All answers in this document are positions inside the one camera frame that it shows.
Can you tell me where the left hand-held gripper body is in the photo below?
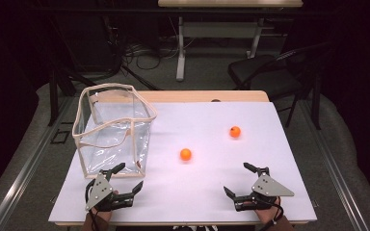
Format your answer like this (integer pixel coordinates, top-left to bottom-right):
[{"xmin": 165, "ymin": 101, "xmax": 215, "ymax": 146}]
[{"xmin": 84, "ymin": 172, "xmax": 119, "ymax": 213}]

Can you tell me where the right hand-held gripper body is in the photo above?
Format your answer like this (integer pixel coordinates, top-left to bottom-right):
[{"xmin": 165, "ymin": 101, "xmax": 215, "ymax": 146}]
[{"xmin": 251, "ymin": 173, "xmax": 296, "ymax": 210}]

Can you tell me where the clear bag with beige trim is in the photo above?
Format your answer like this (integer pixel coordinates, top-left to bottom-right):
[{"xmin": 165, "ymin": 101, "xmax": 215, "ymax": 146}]
[{"xmin": 71, "ymin": 83, "xmax": 158, "ymax": 179}]

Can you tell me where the orange ball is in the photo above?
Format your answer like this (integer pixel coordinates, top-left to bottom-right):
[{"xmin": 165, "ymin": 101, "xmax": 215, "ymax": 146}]
[
  {"xmin": 179, "ymin": 147, "xmax": 193, "ymax": 162},
  {"xmin": 229, "ymin": 125, "xmax": 242, "ymax": 139}
]

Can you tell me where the person's left hand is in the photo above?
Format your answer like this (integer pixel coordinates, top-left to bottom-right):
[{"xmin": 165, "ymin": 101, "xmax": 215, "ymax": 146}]
[{"xmin": 90, "ymin": 190, "xmax": 120, "ymax": 223}]

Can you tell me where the person's right hand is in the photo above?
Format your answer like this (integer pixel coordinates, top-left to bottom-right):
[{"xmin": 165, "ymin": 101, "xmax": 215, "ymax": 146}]
[{"xmin": 244, "ymin": 196, "xmax": 286, "ymax": 224}]

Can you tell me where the white table sheet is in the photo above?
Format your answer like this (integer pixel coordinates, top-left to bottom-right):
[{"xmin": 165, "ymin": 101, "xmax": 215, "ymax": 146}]
[{"xmin": 48, "ymin": 101, "xmax": 318, "ymax": 223}]

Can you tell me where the person's checkered clothing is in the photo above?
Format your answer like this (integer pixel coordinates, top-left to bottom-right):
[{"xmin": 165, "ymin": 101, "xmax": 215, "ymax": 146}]
[{"xmin": 172, "ymin": 224, "xmax": 220, "ymax": 231}]

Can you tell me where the wooden table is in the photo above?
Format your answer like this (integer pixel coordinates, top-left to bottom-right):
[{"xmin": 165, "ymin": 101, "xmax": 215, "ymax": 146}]
[{"xmin": 54, "ymin": 90, "xmax": 318, "ymax": 227}]

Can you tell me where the black folding chair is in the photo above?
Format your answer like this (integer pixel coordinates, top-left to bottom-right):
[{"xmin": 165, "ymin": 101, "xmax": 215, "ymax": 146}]
[{"xmin": 226, "ymin": 40, "xmax": 324, "ymax": 131}]

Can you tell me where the black metal stand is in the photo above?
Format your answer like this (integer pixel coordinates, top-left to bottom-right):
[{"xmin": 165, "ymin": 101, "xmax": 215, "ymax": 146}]
[{"xmin": 47, "ymin": 65, "xmax": 93, "ymax": 127}]

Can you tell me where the white-legged desk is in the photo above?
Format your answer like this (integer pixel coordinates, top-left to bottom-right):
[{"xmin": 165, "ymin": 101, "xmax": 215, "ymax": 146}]
[{"xmin": 157, "ymin": 0, "xmax": 304, "ymax": 83}]

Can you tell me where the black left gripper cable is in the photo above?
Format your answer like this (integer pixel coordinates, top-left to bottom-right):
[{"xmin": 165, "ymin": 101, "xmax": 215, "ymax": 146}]
[{"xmin": 84, "ymin": 179, "xmax": 100, "ymax": 231}]

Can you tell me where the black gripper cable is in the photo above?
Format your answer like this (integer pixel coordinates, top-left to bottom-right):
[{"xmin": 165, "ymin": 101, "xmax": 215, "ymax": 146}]
[
  {"xmin": 84, "ymin": 179, "xmax": 100, "ymax": 231},
  {"xmin": 259, "ymin": 200, "xmax": 285, "ymax": 231}
]

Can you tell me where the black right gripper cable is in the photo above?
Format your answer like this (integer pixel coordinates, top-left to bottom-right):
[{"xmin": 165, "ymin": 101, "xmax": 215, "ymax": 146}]
[{"xmin": 259, "ymin": 200, "xmax": 285, "ymax": 231}]

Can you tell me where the black floor outlet frame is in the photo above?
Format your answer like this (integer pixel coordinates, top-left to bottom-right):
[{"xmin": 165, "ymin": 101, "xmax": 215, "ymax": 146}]
[{"xmin": 50, "ymin": 129, "xmax": 71, "ymax": 145}]

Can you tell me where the metal floor rail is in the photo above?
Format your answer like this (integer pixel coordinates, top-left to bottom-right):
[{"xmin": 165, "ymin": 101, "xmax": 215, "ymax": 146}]
[
  {"xmin": 0, "ymin": 95, "xmax": 78, "ymax": 231},
  {"xmin": 300, "ymin": 99, "xmax": 370, "ymax": 231}
]

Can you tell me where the bundle of floor cables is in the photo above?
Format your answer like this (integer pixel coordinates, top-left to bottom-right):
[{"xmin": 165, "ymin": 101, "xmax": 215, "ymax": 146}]
[{"xmin": 121, "ymin": 35, "xmax": 196, "ymax": 71}]

